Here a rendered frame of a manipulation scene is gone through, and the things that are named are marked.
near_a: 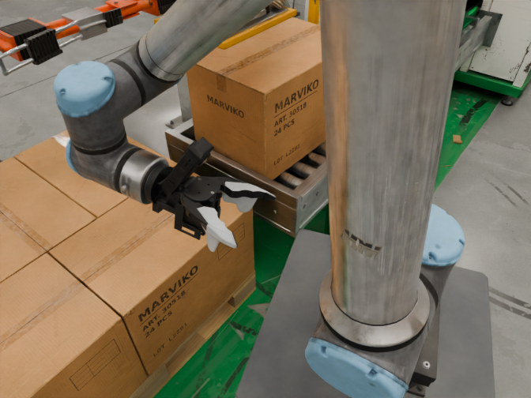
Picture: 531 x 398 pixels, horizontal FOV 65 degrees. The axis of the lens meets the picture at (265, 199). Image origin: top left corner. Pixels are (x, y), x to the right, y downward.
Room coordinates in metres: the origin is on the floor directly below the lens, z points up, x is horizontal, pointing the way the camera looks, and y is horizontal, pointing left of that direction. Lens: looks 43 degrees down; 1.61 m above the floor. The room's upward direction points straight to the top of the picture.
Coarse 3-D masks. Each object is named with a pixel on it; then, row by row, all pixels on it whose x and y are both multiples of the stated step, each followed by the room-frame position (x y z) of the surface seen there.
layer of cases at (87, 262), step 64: (0, 192) 1.18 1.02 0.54; (64, 192) 1.18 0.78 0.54; (0, 256) 0.87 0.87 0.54; (64, 256) 0.87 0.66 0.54; (128, 256) 0.87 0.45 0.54; (192, 256) 0.87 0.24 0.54; (0, 320) 0.63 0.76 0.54; (64, 320) 0.63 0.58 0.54; (128, 320) 0.65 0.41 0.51; (192, 320) 0.82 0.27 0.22; (0, 384) 0.45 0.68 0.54; (64, 384) 0.48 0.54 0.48; (128, 384) 0.59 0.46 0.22
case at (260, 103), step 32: (288, 32) 1.72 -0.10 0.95; (320, 32) 1.72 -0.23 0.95; (224, 64) 1.42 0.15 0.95; (256, 64) 1.42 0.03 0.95; (288, 64) 1.42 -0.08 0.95; (320, 64) 1.44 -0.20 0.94; (192, 96) 1.46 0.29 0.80; (224, 96) 1.34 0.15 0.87; (256, 96) 1.24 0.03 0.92; (288, 96) 1.31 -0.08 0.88; (320, 96) 1.46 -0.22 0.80; (224, 128) 1.35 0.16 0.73; (256, 128) 1.24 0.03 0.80; (288, 128) 1.31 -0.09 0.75; (320, 128) 1.48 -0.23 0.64; (256, 160) 1.24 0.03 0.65; (288, 160) 1.32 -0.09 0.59
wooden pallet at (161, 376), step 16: (240, 288) 1.04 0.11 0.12; (224, 304) 1.02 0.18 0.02; (240, 304) 1.03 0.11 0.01; (208, 320) 0.88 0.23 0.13; (224, 320) 0.95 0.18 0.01; (192, 336) 0.81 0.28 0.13; (208, 336) 0.87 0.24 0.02; (176, 352) 0.74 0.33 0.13; (192, 352) 0.80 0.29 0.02; (160, 368) 0.68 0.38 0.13; (176, 368) 0.73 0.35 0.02; (144, 384) 0.62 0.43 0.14; (160, 384) 0.67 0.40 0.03
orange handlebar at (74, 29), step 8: (112, 0) 1.05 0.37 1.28; (120, 0) 1.05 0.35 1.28; (128, 0) 1.05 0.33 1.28; (136, 0) 1.09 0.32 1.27; (144, 0) 1.06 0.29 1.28; (96, 8) 1.01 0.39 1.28; (104, 8) 1.02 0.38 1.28; (112, 8) 1.03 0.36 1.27; (120, 8) 1.00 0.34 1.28; (128, 8) 1.02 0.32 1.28; (136, 8) 1.03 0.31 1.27; (144, 8) 1.05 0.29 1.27; (128, 16) 1.02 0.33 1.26; (56, 24) 0.92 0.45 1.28; (64, 24) 0.93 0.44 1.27; (64, 32) 0.88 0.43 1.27; (72, 32) 0.90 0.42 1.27; (0, 40) 0.82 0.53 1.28; (0, 48) 0.80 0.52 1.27; (8, 48) 0.80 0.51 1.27
